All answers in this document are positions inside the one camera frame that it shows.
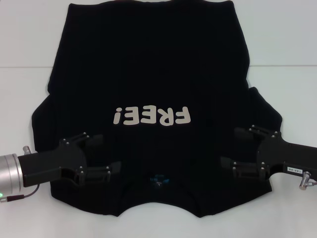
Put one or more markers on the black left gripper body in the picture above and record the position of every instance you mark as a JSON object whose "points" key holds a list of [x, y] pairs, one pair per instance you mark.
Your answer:
{"points": [[54, 161]]}

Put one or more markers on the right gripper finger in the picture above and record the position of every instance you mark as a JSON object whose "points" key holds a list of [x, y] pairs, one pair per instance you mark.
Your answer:
{"points": [[245, 132], [247, 169]]}

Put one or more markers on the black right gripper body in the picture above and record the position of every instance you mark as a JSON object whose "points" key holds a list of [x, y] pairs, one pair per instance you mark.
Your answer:
{"points": [[287, 156]]}

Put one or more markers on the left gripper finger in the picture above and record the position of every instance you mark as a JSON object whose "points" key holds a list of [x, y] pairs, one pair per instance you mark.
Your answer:
{"points": [[99, 172], [95, 140]]}

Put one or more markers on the black shirt with FREE print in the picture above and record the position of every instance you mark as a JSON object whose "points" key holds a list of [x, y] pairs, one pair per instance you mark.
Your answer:
{"points": [[158, 74]]}

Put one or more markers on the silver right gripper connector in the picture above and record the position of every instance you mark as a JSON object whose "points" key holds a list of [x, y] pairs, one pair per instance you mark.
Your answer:
{"points": [[305, 179]]}

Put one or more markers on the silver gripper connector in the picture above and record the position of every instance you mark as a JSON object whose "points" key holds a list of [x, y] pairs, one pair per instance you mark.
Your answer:
{"points": [[305, 179], [26, 149]]}

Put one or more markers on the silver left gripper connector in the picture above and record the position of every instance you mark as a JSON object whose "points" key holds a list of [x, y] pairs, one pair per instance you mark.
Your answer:
{"points": [[26, 149]]}

